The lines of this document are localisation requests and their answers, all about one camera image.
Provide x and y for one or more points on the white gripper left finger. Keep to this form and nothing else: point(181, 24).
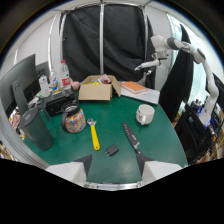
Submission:
point(70, 170)

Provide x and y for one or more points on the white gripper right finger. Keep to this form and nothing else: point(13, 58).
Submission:
point(156, 170)

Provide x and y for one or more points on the black kitchen knife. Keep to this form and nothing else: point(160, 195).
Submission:
point(130, 137)

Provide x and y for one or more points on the black power adapter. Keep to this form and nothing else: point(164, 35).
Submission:
point(112, 150)

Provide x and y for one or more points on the glass jar of colourful candy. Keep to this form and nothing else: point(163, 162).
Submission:
point(74, 119)

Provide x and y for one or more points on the black chair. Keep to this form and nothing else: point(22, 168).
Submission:
point(191, 131)

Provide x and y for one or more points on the dark grey tumbler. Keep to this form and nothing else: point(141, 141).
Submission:
point(36, 128)

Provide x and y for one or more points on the white ceramic mug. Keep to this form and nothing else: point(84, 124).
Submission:
point(144, 114)

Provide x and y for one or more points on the black box device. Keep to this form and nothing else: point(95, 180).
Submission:
point(59, 102)

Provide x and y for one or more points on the open cardboard box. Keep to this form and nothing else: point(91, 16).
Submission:
point(96, 89)

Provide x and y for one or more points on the orange book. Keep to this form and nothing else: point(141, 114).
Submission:
point(133, 87)

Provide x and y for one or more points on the white plastic bottle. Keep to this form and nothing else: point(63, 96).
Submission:
point(44, 86)

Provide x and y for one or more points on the small bottle with yellow label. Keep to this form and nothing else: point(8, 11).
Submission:
point(54, 82)

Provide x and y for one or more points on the water bottle with red label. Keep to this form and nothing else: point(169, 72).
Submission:
point(65, 75)

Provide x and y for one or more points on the computer monitor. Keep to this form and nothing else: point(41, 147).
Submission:
point(18, 83)

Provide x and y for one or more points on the black curtain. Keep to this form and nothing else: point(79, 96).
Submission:
point(110, 41)

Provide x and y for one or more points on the metal frame pole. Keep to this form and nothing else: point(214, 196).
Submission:
point(101, 38)

